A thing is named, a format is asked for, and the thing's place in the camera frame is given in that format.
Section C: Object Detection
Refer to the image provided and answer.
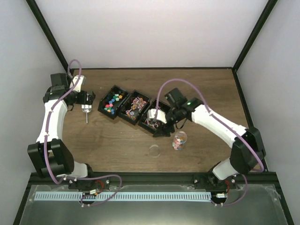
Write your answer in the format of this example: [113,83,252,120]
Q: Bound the star candies in jar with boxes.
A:
[172,136,187,150]

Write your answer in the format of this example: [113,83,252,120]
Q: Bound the clear glass jar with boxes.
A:
[172,131,187,150]

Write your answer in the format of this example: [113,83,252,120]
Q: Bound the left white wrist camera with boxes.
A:
[69,75,86,92]

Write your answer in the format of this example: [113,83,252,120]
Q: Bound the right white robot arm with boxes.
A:
[147,88,266,189]

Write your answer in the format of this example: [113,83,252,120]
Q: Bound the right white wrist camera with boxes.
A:
[147,108,167,124]

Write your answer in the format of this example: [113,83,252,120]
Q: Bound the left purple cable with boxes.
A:
[43,59,123,207]

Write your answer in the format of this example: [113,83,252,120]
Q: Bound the black bin round lollipops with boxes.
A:
[138,99,171,137]

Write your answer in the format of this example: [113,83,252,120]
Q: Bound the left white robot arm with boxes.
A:
[27,73,96,189]

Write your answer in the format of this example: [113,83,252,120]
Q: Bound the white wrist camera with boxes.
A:
[147,108,167,124]
[69,75,86,92]

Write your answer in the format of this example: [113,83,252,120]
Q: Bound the black aluminium frame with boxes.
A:
[14,0,294,225]

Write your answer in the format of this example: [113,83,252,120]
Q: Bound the clear jar lid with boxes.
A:
[149,144,161,158]

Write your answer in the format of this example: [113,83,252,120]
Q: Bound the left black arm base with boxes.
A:
[67,176,110,191]

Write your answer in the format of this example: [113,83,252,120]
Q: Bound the metal scoop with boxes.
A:
[81,105,92,124]

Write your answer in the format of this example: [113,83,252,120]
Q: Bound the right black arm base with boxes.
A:
[192,172,237,191]

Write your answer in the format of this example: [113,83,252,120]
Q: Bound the black bin star candies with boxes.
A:
[97,85,129,120]

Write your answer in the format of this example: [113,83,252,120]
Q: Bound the light blue slotted cable duct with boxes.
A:
[33,191,211,202]

